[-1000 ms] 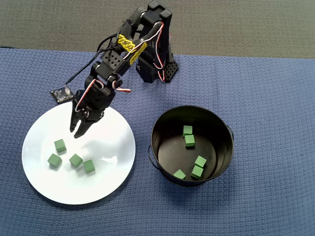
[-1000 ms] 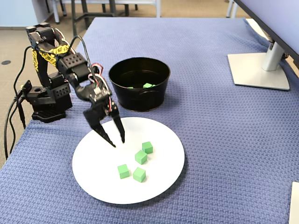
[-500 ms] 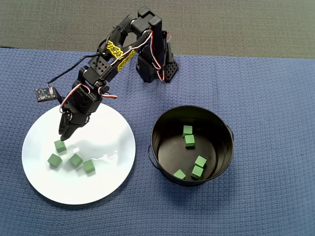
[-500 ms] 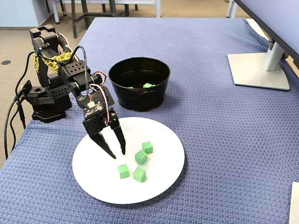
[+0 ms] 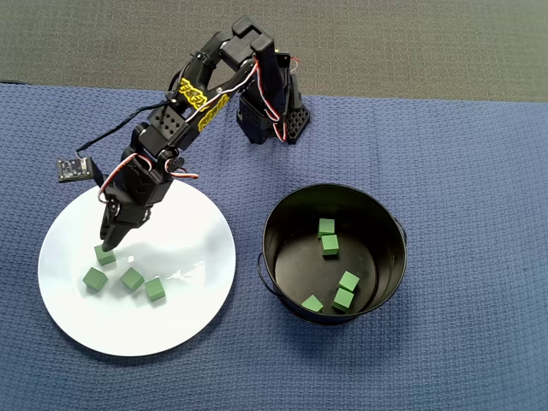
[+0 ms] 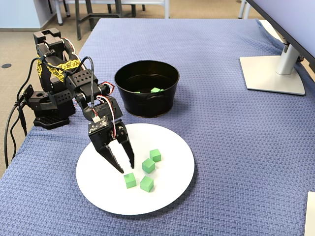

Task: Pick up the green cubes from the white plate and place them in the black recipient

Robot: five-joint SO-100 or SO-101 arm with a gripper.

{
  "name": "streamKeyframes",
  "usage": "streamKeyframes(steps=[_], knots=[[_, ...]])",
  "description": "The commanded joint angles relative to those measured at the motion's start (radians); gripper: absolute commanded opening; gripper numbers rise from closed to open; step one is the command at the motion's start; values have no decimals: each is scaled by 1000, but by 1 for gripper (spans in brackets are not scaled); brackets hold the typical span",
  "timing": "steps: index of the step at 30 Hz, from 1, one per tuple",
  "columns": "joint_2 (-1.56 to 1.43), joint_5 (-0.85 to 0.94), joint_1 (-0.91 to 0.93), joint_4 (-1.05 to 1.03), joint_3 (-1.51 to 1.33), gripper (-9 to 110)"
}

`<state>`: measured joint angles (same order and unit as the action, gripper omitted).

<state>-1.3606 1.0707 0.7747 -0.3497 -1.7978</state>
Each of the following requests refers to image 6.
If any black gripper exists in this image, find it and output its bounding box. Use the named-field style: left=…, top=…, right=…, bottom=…
left=88, top=96, right=135, bottom=175

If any white round plate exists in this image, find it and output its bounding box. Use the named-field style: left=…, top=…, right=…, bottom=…
left=75, top=122, right=195, bottom=216

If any black metal bucket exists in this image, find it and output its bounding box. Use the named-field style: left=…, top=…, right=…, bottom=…
left=114, top=60, right=180, bottom=118

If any blue woven tablecloth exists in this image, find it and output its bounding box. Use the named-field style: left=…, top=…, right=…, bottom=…
left=0, top=18, right=315, bottom=236

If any white desk with leg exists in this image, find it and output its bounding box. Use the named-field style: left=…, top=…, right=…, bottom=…
left=118, top=0, right=170, bottom=20

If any white table leg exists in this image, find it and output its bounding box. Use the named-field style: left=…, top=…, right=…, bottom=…
left=55, top=0, right=65, bottom=26
left=237, top=0, right=252, bottom=20

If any silver monitor stand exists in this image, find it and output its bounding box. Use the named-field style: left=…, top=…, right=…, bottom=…
left=239, top=43, right=306, bottom=96

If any white flat object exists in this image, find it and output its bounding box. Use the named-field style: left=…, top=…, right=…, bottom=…
left=304, top=191, right=315, bottom=236

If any dark computer monitor screen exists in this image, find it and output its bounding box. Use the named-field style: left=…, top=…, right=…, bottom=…
left=246, top=0, right=315, bottom=64

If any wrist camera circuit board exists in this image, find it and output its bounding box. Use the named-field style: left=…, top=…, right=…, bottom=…
left=88, top=115, right=111, bottom=135

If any red white servo wire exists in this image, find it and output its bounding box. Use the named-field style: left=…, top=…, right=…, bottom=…
left=95, top=82, right=118, bottom=138

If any thin black camera cable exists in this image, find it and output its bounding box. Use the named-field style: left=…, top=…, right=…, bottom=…
left=14, top=56, right=99, bottom=122

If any thick black power cable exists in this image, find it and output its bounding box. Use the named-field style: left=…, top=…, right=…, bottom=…
left=3, top=98, right=25, bottom=169
left=10, top=108, right=28, bottom=159

